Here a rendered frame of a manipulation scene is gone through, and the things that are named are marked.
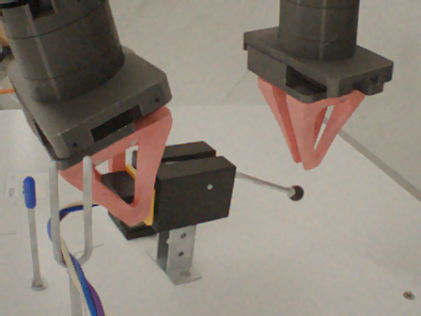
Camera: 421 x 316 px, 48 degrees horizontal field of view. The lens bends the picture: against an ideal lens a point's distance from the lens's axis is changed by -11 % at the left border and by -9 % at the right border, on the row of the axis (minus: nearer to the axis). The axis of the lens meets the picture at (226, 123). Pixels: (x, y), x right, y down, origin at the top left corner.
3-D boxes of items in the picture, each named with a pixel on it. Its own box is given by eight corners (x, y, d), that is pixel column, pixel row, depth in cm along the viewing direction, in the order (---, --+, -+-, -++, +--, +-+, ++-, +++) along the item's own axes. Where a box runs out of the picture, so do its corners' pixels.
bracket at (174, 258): (202, 278, 36) (210, 224, 34) (174, 286, 35) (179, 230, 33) (172, 244, 39) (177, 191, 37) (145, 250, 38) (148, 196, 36)
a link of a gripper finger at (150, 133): (108, 268, 28) (45, 140, 23) (66, 206, 33) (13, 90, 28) (203, 213, 31) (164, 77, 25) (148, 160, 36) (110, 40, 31)
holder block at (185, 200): (228, 217, 35) (238, 165, 34) (156, 233, 32) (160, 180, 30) (197, 188, 38) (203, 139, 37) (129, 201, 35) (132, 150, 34)
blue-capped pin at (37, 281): (51, 288, 32) (43, 181, 29) (30, 292, 31) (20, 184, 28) (44, 275, 33) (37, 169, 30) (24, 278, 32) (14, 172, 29)
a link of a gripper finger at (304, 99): (295, 196, 37) (307, 76, 33) (241, 152, 42) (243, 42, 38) (359, 167, 40) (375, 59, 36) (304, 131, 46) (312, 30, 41)
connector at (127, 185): (182, 211, 33) (185, 185, 33) (116, 225, 30) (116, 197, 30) (160, 189, 35) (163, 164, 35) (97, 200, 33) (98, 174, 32)
